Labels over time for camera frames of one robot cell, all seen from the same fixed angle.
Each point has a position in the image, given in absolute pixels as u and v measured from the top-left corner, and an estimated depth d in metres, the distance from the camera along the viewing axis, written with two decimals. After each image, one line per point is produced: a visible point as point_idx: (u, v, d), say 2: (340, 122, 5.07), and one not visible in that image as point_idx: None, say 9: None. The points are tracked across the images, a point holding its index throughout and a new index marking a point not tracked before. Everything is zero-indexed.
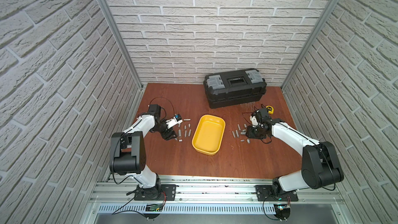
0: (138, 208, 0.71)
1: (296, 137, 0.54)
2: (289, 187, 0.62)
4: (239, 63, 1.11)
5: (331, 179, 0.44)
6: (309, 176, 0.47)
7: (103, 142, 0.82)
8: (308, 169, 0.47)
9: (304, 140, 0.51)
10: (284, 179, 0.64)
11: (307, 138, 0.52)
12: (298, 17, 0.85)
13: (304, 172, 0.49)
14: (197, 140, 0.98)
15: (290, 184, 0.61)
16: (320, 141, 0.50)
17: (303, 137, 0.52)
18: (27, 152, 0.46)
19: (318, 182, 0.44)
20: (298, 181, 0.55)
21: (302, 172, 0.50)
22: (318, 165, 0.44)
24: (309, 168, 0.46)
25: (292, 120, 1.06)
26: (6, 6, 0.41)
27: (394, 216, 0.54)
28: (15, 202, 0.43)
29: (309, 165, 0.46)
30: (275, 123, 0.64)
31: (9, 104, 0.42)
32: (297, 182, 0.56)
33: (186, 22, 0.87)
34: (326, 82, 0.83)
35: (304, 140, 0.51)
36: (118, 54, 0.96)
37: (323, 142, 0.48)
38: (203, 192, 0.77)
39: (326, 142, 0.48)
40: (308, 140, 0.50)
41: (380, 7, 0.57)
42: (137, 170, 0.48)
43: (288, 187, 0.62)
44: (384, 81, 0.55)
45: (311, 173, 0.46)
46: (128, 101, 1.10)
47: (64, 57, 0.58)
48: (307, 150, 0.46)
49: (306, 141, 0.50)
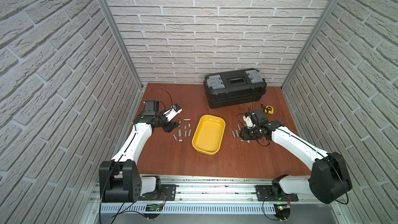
0: (138, 208, 0.71)
1: (302, 148, 0.50)
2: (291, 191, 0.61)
4: (239, 63, 1.11)
5: (343, 191, 0.43)
6: (320, 189, 0.44)
7: (103, 142, 0.82)
8: (318, 183, 0.44)
9: (313, 153, 0.47)
10: (285, 183, 0.63)
11: (314, 150, 0.48)
12: (298, 17, 0.85)
13: (315, 185, 0.46)
14: (198, 140, 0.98)
15: (292, 188, 0.61)
16: (328, 153, 0.46)
17: (311, 149, 0.48)
18: (27, 152, 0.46)
19: (331, 196, 0.42)
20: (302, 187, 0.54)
21: (313, 186, 0.46)
22: (331, 180, 0.42)
24: (320, 182, 0.44)
25: (292, 120, 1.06)
26: (6, 6, 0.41)
27: (394, 216, 0.54)
28: (15, 202, 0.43)
29: (321, 180, 0.43)
30: (275, 128, 0.60)
31: (9, 104, 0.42)
32: (301, 189, 0.55)
33: (186, 22, 0.87)
34: (326, 82, 0.83)
35: (312, 152, 0.47)
36: (118, 54, 0.96)
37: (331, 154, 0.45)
38: (203, 192, 0.77)
39: (334, 154, 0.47)
40: (316, 152, 0.47)
41: (380, 7, 0.57)
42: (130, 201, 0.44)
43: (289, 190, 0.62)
44: (384, 81, 0.55)
45: (322, 187, 0.44)
46: (128, 101, 1.10)
47: (64, 57, 0.58)
48: (317, 166, 0.43)
49: (314, 154, 0.46)
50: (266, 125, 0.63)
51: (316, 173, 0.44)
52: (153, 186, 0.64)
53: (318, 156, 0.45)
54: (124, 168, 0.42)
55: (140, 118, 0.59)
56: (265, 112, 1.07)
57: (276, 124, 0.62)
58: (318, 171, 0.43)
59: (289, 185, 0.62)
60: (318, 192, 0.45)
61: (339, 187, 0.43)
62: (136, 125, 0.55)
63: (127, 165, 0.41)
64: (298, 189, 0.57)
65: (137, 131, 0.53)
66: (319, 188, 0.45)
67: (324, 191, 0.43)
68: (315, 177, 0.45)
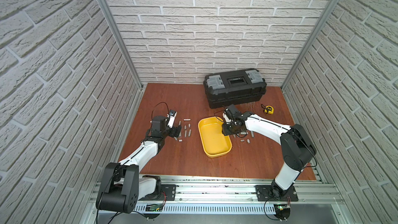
0: (138, 208, 0.71)
1: (270, 127, 0.56)
2: (288, 184, 0.62)
4: (240, 63, 1.11)
5: (310, 157, 0.49)
6: (292, 161, 0.50)
7: (103, 142, 0.82)
8: (287, 154, 0.51)
9: (279, 128, 0.54)
10: (280, 179, 0.65)
11: (280, 126, 0.54)
12: (298, 18, 0.85)
13: (286, 158, 0.52)
14: (208, 148, 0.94)
15: (284, 179, 0.62)
16: (291, 126, 0.53)
17: (276, 126, 0.55)
18: (27, 152, 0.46)
19: (300, 163, 0.47)
20: (286, 171, 0.59)
21: (284, 158, 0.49)
22: (297, 148, 0.48)
24: (289, 153, 0.50)
25: (292, 121, 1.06)
26: (6, 6, 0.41)
27: (394, 216, 0.54)
28: (15, 203, 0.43)
29: (289, 151, 0.49)
30: (247, 117, 0.66)
31: (9, 105, 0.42)
32: (288, 174, 0.58)
33: (186, 22, 0.87)
34: (326, 83, 0.83)
35: (278, 128, 0.54)
36: (118, 54, 0.96)
37: (294, 126, 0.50)
38: (203, 192, 0.77)
39: (297, 125, 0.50)
40: (282, 127, 0.53)
41: (380, 6, 0.57)
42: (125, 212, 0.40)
43: (286, 184, 0.62)
44: (384, 81, 0.55)
45: (293, 158, 0.49)
46: (128, 101, 1.10)
47: (64, 58, 0.58)
48: (283, 138, 0.49)
49: (280, 129, 0.53)
50: (240, 116, 0.69)
51: (284, 146, 0.50)
52: (153, 188, 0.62)
53: (283, 130, 0.52)
54: (128, 172, 0.43)
55: (148, 138, 0.63)
56: (265, 112, 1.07)
57: (248, 114, 0.68)
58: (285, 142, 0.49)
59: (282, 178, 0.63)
60: (290, 164, 0.52)
61: (307, 154, 0.49)
62: (144, 142, 0.60)
63: (130, 169, 0.43)
64: (289, 177, 0.59)
65: (145, 145, 0.57)
66: (290, 159, 0.51)
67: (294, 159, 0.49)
68: (284, 150, 0.51)
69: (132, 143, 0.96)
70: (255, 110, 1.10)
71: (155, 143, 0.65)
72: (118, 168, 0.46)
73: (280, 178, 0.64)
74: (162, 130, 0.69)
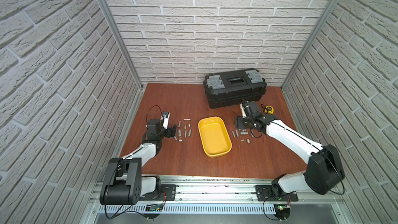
0: (138, 208, 0.71)
1: (297, 141, 0.50)
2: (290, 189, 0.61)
4: (239, 63, 1.11)
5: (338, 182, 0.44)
6: (314, 182, 0.46)
7: (103, 142, 0.82)
8: (312, 174, 0.45)
9: (308, 145, 0.47)
10: (284, 182, 0.63)
11: (310, 143, 0.48)
12: (298, 17, 0.85)
13: (309, 178, 0.47)
14: (208, 148, 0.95)
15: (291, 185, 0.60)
16: (324, 145, 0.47)
17: (306, 142, 0.49)
18: (27, 152, 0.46)
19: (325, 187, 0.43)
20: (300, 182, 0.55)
21: (308, 177, 0.48)
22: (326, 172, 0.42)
24: (315, 175, 0.44)
25: (292, 120, 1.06)
26: (6, 6, 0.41)
27: (394, 216, 0.54)
28: (15, 203, 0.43)
29: (316, 172, 0.44)
30: (271, 122, 0.59)
31: (9, 105, 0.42)
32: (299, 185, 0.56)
33: (186, 22, 0.87)
34: (326, 83, 0.83)
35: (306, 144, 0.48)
36: (118, 54, 0.96)
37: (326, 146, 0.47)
38: (203, 192, 0.77)
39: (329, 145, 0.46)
40: (311, 145, 0.47)
41: (380, 6, 0.57)
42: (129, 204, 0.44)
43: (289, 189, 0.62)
44: (384, 81, 0.55)
45: (318, 181, 0.44)
46: (128, 101, 1.10)
47: (64, 58, 0.58)
48: (313, 159, 0.43)
49: (309, 146, 0.47)
50: (260, 118, 0.62)
51: (311, 166, 0.45)
52: (153, 186, 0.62)
53: (312, 149, 0.46)
54: (131, 164, 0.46)
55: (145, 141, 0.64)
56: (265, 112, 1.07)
57: (270, 117, 0.61)
58: (313, 163, 0.43)
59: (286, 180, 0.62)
60: (312, 184, 0.47)
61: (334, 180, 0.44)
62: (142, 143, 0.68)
63: (133, 160, 0.45)
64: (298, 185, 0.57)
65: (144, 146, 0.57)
66: (313, 180, 0.46)
67: (317, 181, 0.45)
68: (310, 169, 0.45)
69: (131, 143, 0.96)
70: None
71: (153, 144, 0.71)
72: (121, 162, 0.47)
73: (283, 180, 0.64)
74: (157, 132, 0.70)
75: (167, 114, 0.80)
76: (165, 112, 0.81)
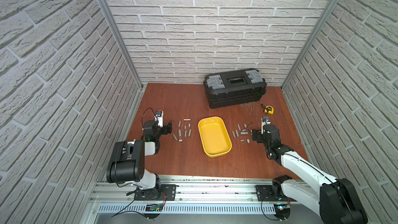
0: (138, 208, 0.71)
1: (310, 172, 0.50)
2: (290, 195, 0.62)
4: (239, 63, 1.11)
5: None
6: (330, 219, 0.43)
7: (103, 142, 0.82)
8: (327, 210, 0.43)
9: (320, 177, 0.47)
10: (288, 187, 0.62)
11: (322, 174, 0.48)
12: (298, 17, 0.85)
13: (325, 214, 0.44)
14: (208, 148, 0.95)
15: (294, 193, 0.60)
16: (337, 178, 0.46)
17: (318, 173, 0.48)
18: (27, 152, 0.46)
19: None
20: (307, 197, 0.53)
21: (323, 213, 0.45)
22: (340, 209, 0.41)
24: (329, 210, 0.42)
25: (292, 121, 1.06)
26: (6, 6, 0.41)
27: (394, 216, 0.54)
28: (15, 203, 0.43)
29: (329, 208, 0.42)
30: (285, 153, 0.61)
31: (9, 104, 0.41)
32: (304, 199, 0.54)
33: (186, 22, 0.87)
34: (326, 83, 0.83)
35: (320, 177, 0.47)
36: (118, 54, 0.96)
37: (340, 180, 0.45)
38: (203, 192, 0.77)
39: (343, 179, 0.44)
40: (324, 177, 0.47)
41: (380, 7, 0.57)
42: (134, 176, 0.45)
43: (289, 193, 0.62)
44: (384, 81, 0.55)
45: (332, 218, 0.42)
46: (128, 101, 1.10)
47: (64, 57, 0.58)
48: (324, 190, 0.43)
49: (322, 179, 0.46)
50: (277, 149, 0.64)
51: (324, 201, 0.43)
52: (153, 183, 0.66)
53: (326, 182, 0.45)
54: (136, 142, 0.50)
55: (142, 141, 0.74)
56: (265, 112, 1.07)
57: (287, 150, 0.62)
58: (324, 195, 0.43)
59: (290, 185, 0.62)
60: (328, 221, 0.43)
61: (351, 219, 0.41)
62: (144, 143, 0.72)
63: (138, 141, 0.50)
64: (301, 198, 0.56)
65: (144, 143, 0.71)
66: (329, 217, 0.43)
67: (333, 220, 0.41)
68: (324, 204, 0.44)
69: None
70: (254, 110, 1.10)
71: (152, 144, 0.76)
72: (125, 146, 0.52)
73: (287, 185, 0.63)
74: (154, 132, 0.73)
75: (159, 114, 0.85)
76: (158, 113, 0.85)
